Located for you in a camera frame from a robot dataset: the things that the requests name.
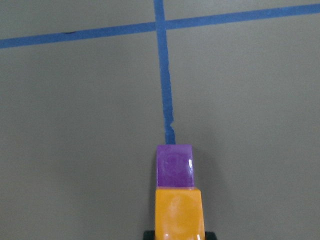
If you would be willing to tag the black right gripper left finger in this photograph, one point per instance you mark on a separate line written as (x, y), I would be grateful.
(148, 235)

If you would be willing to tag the orange trapezoid block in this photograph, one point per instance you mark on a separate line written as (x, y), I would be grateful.
(179, 214)

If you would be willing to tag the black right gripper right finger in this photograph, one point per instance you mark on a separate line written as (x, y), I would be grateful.
(210, 235)

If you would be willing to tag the purple trapezoid block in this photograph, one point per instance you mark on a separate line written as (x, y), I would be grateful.
(174, 166)

